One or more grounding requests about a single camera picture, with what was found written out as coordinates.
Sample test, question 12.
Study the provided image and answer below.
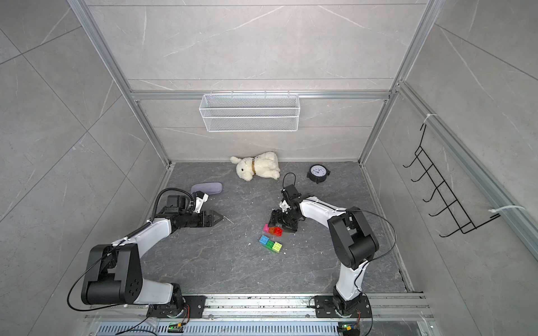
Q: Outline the blue lego brick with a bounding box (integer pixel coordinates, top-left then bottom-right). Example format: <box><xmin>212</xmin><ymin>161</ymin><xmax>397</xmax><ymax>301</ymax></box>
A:
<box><xmin>259</xmin><ymin>235</ymin><xmax>269</xmax><ymax>245</ymax></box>

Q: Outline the lime lego brick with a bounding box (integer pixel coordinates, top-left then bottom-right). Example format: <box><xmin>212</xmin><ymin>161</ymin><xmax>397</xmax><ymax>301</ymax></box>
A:
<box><xmin>271</xmin><ymin>242</ymin><xmax>282</xmax><ymax>253</ymax></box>

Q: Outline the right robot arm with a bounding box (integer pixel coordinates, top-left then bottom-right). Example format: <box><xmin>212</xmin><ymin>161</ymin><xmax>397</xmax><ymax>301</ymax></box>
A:
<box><xmin>269</xmin><ymin>185</ymin><xmax>379</xmax><ymax>318</ymax></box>

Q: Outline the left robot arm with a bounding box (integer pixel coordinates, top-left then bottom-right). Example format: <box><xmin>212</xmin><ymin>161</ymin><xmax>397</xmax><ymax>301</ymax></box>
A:
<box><xmin>78</xmin><ymin>210</ymin><xmax>224</xmax><ymax>318</ymax></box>

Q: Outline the white plush dog toy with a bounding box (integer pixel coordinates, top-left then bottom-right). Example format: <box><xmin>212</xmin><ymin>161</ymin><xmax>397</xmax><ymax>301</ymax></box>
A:
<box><xmin>230</xmin><ymin>151</ymin><xmax>280</xmax><ymax>181</ymax></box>

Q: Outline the black round clock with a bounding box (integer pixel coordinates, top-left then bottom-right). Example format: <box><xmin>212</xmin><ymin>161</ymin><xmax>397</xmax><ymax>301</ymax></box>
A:
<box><xmin>307</xmin><ymin>164</ymin><xmax>331</xmax><ymax>184</ymax></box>

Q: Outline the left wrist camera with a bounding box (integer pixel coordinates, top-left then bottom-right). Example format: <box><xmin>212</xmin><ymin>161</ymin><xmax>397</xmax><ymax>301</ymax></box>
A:
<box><xmin>193</xmin><ymin>191</ymin><xmax>209</xmax><ymax>214</ymax></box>

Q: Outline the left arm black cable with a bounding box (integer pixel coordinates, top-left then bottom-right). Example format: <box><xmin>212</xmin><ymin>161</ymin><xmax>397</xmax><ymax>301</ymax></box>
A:
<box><xmin>150</xmin><ymin>188</ymin><xmax>194</xmax><ymax>219</ymax></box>

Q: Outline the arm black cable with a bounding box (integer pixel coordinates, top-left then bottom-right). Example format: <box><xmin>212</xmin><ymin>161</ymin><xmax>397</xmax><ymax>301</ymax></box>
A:
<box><xmin>356</xmin><ymin>209</ymin><xmax>398</xmax><ymax>263</ymax></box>
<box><xmin>150</xmin><ymin>188</ymin><xmax>194</xmax><ymax>219</ymax></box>

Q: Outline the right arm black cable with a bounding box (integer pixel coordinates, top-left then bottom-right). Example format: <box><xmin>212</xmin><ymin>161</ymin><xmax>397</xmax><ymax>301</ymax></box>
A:
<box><xmin>356</xmin><ymin>209</ymin><xmax>398</xmax><ymax>263</ymax></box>

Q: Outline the white wire mesh basket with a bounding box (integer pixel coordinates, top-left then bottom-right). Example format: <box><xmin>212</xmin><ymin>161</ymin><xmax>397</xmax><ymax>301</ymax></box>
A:
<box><xmin>199</xmin><ymin>92</ymin><xmax>301</xmax><ymax>132</ymax></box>

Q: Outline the white vented cable tray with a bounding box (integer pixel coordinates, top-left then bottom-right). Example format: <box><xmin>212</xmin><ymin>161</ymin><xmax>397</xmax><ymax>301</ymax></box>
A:
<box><xmin>94</xmin><ymin>321</ymin><xmax>339</xmax><ymax>335</ymax></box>

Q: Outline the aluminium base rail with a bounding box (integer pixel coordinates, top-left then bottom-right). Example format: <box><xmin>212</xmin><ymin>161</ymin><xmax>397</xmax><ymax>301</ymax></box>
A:
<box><xmin>83</xmin><ymin>293</ymin><xmax>436</xmax><ymax>323</ymax></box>

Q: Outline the black wall hook rack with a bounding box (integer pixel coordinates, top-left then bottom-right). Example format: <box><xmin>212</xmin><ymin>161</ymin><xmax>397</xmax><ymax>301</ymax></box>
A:
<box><xmin>402</xmin><ymin>124</ymin><xmax>501</xmax><ymax>238</ymax></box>

